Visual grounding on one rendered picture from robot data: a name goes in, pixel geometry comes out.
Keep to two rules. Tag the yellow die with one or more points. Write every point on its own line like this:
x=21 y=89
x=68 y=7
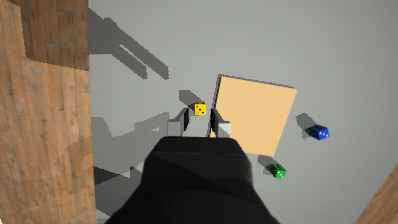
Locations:
x=200 y=108

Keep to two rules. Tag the green die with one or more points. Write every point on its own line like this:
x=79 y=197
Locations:
x=277 y=171

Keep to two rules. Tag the blue die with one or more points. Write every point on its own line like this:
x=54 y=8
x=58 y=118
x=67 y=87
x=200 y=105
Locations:
x=318 y=132

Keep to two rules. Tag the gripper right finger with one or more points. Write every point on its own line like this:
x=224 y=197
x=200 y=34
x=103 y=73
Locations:
x=220 y=127

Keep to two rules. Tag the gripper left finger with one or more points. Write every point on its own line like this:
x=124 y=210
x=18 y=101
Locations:
x=177 y=126

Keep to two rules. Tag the tan flat mat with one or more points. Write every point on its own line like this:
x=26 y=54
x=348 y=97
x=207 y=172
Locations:
x=257 y=113

